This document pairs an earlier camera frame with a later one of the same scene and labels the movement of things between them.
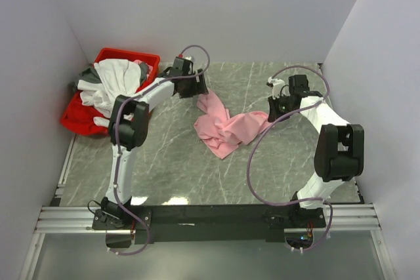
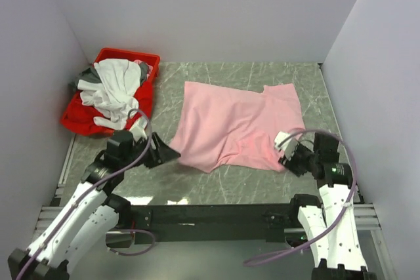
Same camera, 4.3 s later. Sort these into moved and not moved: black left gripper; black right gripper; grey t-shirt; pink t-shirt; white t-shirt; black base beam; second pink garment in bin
Moved: black right gripper; black left gripper; pink t-shirt
Not moved: grey t-shirt; white t-shirt; second pink garment in bin; black base beam
